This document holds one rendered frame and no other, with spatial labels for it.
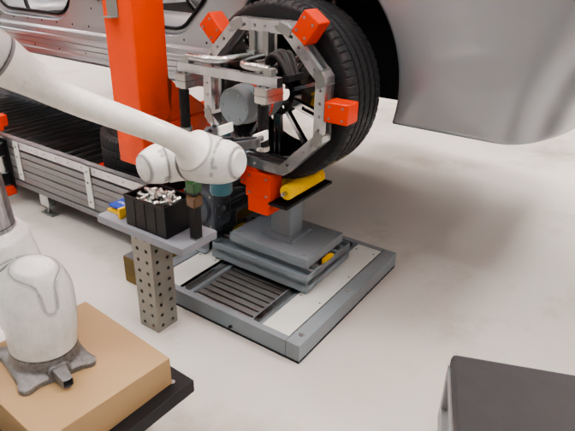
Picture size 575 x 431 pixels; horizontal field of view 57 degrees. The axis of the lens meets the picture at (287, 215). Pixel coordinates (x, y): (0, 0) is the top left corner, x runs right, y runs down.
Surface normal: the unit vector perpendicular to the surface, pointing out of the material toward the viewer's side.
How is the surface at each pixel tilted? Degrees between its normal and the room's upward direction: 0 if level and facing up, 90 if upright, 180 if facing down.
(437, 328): 0
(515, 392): 0
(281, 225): 90
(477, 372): 0
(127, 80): 90
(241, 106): 90
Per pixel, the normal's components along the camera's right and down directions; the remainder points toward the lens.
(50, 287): 0.77, -0.10
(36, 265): 0.18, -0.85
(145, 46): 0.83, 0.26
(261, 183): -0.57, 0.35
